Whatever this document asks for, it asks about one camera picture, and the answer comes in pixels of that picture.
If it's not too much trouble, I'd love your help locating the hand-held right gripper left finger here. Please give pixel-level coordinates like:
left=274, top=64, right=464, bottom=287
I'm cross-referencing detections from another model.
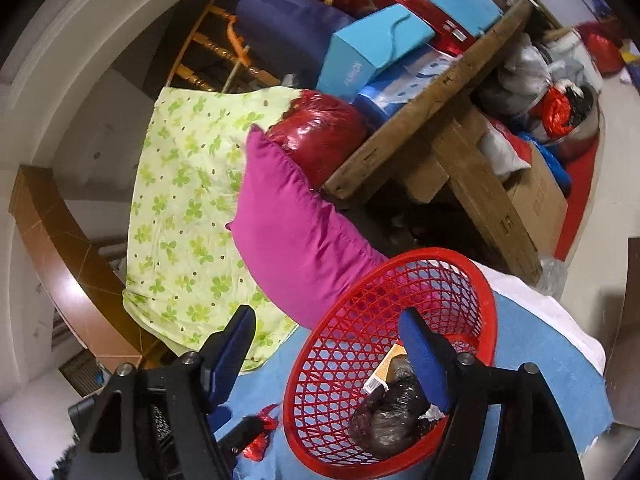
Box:
left=75, top=304, right=258, bottom=480

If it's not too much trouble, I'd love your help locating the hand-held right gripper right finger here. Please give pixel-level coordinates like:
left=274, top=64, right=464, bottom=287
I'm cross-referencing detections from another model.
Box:
left=398, top=307, right=586, bottom=480

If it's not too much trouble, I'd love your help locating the red mesh plastic basket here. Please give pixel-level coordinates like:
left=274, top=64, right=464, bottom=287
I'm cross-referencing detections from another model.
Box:
left=289, top=246, right=499, bottom=476

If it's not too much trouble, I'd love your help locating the red knotted ribbon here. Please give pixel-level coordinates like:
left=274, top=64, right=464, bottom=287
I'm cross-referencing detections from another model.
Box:
left=242, top=402, right=279, bottom=461

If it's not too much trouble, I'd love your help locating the orange and white wrapper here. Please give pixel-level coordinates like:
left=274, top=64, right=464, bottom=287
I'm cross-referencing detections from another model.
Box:
left=362, top=342, right=408, bottom=393

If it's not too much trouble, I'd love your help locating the dark crumpled plastic bag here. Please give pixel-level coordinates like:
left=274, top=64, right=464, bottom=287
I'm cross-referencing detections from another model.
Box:
left=348, top=355, right=446, bottom=461

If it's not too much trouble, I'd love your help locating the blue blanket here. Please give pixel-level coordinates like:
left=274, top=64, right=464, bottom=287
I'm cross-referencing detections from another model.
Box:
left=205, top=285, right=613, bottom=480

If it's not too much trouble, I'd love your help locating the magenta pillow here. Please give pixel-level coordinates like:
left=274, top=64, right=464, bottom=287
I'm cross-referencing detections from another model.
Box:
left=225, top=124, right=401, bottom=331

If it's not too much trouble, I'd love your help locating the green floral quilt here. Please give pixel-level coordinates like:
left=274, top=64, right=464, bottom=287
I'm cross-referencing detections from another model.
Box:
left=122, top=86, right=306, bottom=373

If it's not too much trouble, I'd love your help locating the brown cardboard box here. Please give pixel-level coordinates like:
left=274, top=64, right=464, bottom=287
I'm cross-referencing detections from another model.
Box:
left=500, top=140, right=568, bottom=256

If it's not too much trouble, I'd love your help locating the white plastic bag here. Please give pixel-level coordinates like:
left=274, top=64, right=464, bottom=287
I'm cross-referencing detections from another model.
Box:
left=477, top=120, right=531, bottom=181

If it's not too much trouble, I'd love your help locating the red floor mat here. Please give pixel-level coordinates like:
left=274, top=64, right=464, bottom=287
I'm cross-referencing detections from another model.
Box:
left=552, top=130, right=601, bottom=261

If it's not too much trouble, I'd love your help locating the blue plastic bag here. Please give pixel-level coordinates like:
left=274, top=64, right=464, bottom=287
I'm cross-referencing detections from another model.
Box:
left=520, top=132, right=571, bottom=196

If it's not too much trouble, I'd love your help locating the shiny red plastic bag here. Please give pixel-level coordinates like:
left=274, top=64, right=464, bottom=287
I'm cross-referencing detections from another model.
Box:
left=265, top=89, right=371, bottom=191

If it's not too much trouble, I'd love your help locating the wooden table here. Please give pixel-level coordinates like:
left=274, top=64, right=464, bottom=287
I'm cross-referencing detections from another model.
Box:
left=320, top=0, right=546, bottom=286

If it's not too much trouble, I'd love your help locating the metal bowl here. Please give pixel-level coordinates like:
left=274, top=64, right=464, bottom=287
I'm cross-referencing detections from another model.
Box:
left=525, top=85, right=601, bottom=161

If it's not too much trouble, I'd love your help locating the blue and white package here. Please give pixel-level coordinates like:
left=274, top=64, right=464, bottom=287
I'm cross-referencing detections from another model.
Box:
left=355, top=47, right=466, bottom=116

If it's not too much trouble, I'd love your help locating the small red plastic bag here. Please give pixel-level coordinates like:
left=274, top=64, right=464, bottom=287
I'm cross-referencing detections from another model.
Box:
left=542, top=87, right=573, bottom=138

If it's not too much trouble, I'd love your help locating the wooden spindle chair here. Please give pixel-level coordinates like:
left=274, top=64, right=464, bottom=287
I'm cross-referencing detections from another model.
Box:
left=165, top=0, right=281, bottom=93

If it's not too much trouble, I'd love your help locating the grey plastic bag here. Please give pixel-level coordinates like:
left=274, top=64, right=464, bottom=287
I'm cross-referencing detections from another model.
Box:
left=502, top=35, right=553, bottom=86

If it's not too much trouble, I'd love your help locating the light blue cardboard box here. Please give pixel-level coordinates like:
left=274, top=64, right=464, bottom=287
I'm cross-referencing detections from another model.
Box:
left=315, top=4, right=436, bottom=101

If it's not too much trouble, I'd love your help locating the large red bag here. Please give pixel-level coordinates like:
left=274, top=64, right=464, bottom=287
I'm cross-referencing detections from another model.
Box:
left=575, top=21, right=626, bottom=78

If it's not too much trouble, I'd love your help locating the orange rope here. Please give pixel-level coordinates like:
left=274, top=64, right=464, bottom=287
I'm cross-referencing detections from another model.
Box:
left=227, top=15, right=251, bottom=66

